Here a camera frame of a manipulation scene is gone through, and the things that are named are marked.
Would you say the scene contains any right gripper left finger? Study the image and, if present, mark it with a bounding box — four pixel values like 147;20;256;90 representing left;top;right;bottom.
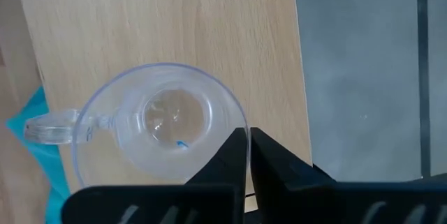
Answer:
61;128;247;224

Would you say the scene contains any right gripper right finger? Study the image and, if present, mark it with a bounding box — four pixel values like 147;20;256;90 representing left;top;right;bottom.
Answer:
250;128;447;224

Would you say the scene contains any clear plastic cup with handle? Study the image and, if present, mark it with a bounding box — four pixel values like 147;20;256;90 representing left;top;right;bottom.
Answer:
23;62;251;188

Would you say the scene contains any wooden shelf with black legs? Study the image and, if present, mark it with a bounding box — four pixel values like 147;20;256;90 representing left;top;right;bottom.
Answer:
13;0;314;214

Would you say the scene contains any teal cloth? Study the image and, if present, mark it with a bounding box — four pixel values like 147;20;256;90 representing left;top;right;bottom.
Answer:
5;86;73;224

